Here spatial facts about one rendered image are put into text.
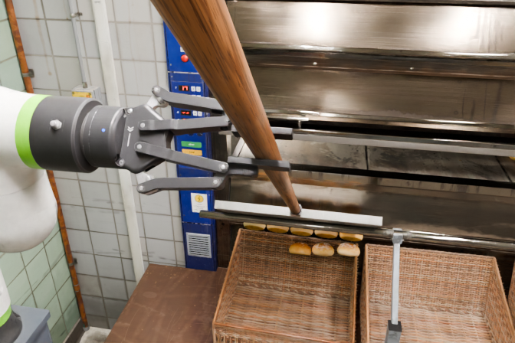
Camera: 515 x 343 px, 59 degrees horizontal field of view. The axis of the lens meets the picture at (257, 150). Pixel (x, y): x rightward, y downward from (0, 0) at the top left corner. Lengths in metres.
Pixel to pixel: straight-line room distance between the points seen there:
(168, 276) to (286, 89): 1.11
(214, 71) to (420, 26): 1.56
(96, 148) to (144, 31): 1.41
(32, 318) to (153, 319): 0.85
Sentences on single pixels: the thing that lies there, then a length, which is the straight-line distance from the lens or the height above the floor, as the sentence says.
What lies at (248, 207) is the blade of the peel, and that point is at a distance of 1.53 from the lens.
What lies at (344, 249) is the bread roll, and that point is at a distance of 2.08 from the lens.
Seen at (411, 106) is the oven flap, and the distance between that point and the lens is 1.86.
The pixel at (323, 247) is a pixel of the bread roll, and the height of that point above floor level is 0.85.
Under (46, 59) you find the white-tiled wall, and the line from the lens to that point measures 2.18.
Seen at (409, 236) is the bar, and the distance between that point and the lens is 1.70.
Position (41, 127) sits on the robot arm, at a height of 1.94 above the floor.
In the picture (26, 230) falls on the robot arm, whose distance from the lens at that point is 0.68.
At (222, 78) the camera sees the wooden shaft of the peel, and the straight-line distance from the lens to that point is 0.27.
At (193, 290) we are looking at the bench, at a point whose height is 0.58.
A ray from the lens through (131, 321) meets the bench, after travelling 2.20.
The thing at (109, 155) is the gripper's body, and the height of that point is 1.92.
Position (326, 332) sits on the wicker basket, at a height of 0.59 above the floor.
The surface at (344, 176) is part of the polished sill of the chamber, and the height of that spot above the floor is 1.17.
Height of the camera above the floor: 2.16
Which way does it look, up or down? 27 degrees down
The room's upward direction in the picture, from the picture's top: straight up
